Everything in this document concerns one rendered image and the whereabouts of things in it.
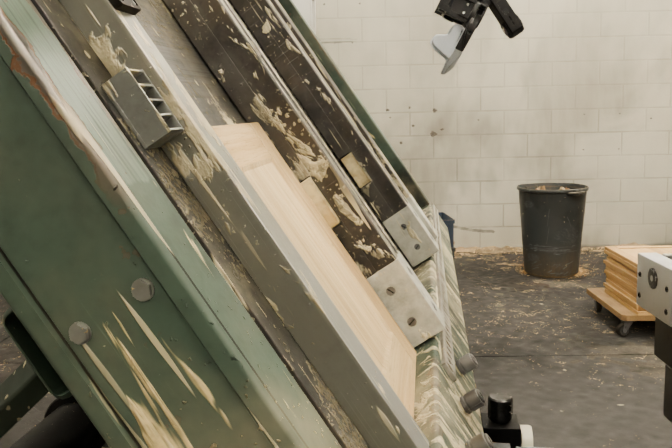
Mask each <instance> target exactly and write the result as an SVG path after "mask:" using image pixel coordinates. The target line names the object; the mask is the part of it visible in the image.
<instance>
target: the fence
mask: <svg viewBox="0 0 672 448"><path fill-rule="evenodd" d="M59 1H60V2H61V4H62V5H63V7H64V8H65V10H66V11H67V12H68V14H69V15H70V17H71V18H72V20H73V21H74V23H75V24H76V25H77V27H78V28H79V30H80V31H81V33H82V34H83V35H84V37H85V38H86V40H87V41H88V43H89V44H90V46H91V47H92V48H93V50H94V51H95V53H96V54H97V56H98V57H99V59H100V60H101V61H102V63H103V64H104V66H105V67H106V69H107V70H108V71H109V73H110V74H111V76H112V77H113V76H115V75H116V74H117V73H119V72H120V71H121V70H123V69H124V68H125V67H127V68H128V69H136V70H141V69H143V71H144V72H145V74H146V75H147V77H148V78H149V79H150V81H151V82H152V84H153V85H154V87H155V88H156V89H157V91H158V92H159V94H160V95H161V97H162V98H163V100H164V101H165V102H166V104H167V105H168V107H169V108H170V110H171V111H172V113H173V114H174V115H175V117H176V118H177V120H178V121H179V123H180V124H181V126H182V127H183V128H184V130H183V131H182V132H181V133H179V134H178V135H177V136H175V137H174V138H173V139H171V140H170V141H168V142H167V143H166V144H164V145H163V146H162V147H161V148H162V149H163V151H164V152H165V153H166V155H167V156H168V158H169V159H170V161H171V162H172V164H173V165H174V166H175V168H176V169H177V171H178V172H179V174H180V175H181V176H182V178H183V179H184V181H185V182H186V184H187V185H188V187H189V188H190V189H191V191H192V192H193V194H194V195H195V197H196V198H197V200H198V201H199V202H200V204H201V205H202V207H203V208H204V210H205V211H206V212H207V214H208V215H209V217H210V218H211V220H212V221H213V223H214V224H215V225H216V227H217V228H218V230H219V231H220V233H221V234H222V235H223V237H224V238H225V240H226V241H227V243H228V244H229V246H230V247H231V248H232V250H233V251H234V253H235V254H236V256H237V257H238V258H239V260H240V261H241V263H242V264H243V266H244V267H245V269H246V270H247V271H248V273H249V274H250V276H251V277H252V279H253V280H254V282H255V283H256V284H257V286H258V287H259V289H260V290H261V292H262V293H263V294H264V296H265V297H266V299H267V300H268V302H269V303H270V305H271V306H272V307H273V309H274V310H275V312H276V313H277V315H278V316H279V317H280V319H281V320H282V322H283V323H284V325H285V326H286V328H287V329H288V330H289V332H290V333H291V335H292V336H293V338H294V339H295V341H296V342H297V343H298V345H299V346H300V348H301V349H302V351H303V352H304V353H305V355H306V356H307V358H308V359H309V361H310V362H311V364H312V365H313V366H314V368H315V369H316V371H317V372H318V374H319V375H320V376H321V378H322V379H323V381H324V382H325V384H326V385H327V387H328V388H329V389H330V391H331V392H332V394H333V395H334V397H335V398H336V399H337V401H338V402H339V404H340V405H341V407H342V408H343V410H344V411H345V412H346V414H347V415H348V417H349V418H350V420H351V421H352V423H353V424H354V425H355V427H356V428H357V430H358V431H359V433H360V434H361V435H362V437H363V438H364V440H365V441H366V443H367V444H368V446H369V447H370V448H429V441H428V439H427V438H426V436H425V435H424V434H423V432H422V431H421V429H420V428H419V426H418V425H417V423H416V422H415V421H414V419H413V418H412V416H411V415H410V413H409V412H408V410H407V409H406V408H405V406H404V405H403V403H402V402H401V400H400V399H399V397H398V396H397V395H396V393H395V392H394V390H393V389H392V387H391V386H390V384H389V383H388V382H387V380H386V379H385V377H384V376H383V374H382V373H381V371H380V370H379V368H378V367H377V366H376V364H375V363H374V361H373V360H372V358H371V357H370V355H369V354H368V353H367V351H366V350H365V348H364V347H363V345H362V344H361V342H360V341H359V340H358V338H357V337H356V335H355V334H354V332H353V331H352V329H351V328H350V327H349V325H348V324H347V322H346V321H345V319H344V318H343V316H342V315H341V314H340V312H339V311H338V309H337V308H336V306H335V305H334V303H333V302H332V301H331V299H330V298H329V296H328V295H327V293H326V292H325V290H324V289H323V288H322V286H321V285H320V283H319V282H318V280H317V279H316V277H315V276H314V275H313V273H312V272H311V270H310V269H309V267H308V266H307V264H306V263H305V262H304V260H303V259H302V257H301V256H300V254H299V253H298V251H297V250H296V249H295V247H294V246H293V244H292V243H291V241H290V240H289V238H288V237H287V236H286V234H285V233H284V231H283V230H282V228H281V227H280V225H279V224H278V222H277V221H276V220H275V218H274V217H273V215H272V214H271V212H270V211H269V209H268V208H267V207H266V205H265V204H264V202H263V201H262V199H261V198H260V196H259V195H258V194H257V192H256V191H255V189H254V188H253V186H252V185H251V183H250V182H249V181H248V179H247V178H246V176H245V175H244V173H243V172H242V170H241V169H240V168H239V166H238V165H237V163H236V162H235V160H234V159H233V157H232V156H231V155H230V153H229V152H228V150H227V149H226V147H225V146H224V144H223V143H222V142H221V140H220V139H219V137H218V136H217V134H216V133H215V131H214V130H213V129H212V127H211V126H210V124H209V123H208V121H207V120H206V118H205V117H204V116H203V114H202V113H201V111H200V110H199V108H198V107H197V105H196V104H195V103H194V101H193V100H192V98H191V97H190V95H189V94H188V92H187V91H186V90H185V88H184V87H183V85H182V84H181V82H180V81H179V79H178V78H177V76H176V75H175V74H174V72H173V71H172V69H171V68H170V66H169V65H168V63H167V62H166V61H165V59H164V58H163V56H162V55H161V53H160V52H159V50H158V49H157V48H156V46H155V45H154V43H153V42H152V40H151V39H150V37H149V36H148V35H147V33H146V32H145V30H144V29H143V27H142V26H141V24H140V23H139V22H138V20H137V19H136V17H135V16H134V15H132V14H129V13H125V12H122V11H119V10H116V9H115V8H114V7H113V6H112V5H111V3H110V2H109V0H59Z"/></svg>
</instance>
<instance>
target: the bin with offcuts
mask: <svg viewBox="0 0 672 448"><path fill-rule="evenodd" d="M517 190H518V192H519V205H520V218H521V232H522V245H523V259H524V270H525V271H526V272H527V274H529V275H533V276H537V277H544V278H567V277H573V276H574V275H575V274H577V273H578V272H579V263H580V253H581V243H582V231H583V224H584V215H585V206H586V196H587V191H588V190H589V186H587V185H583V184H577V183H531V184H520V185H518V186H517Z"/></svg>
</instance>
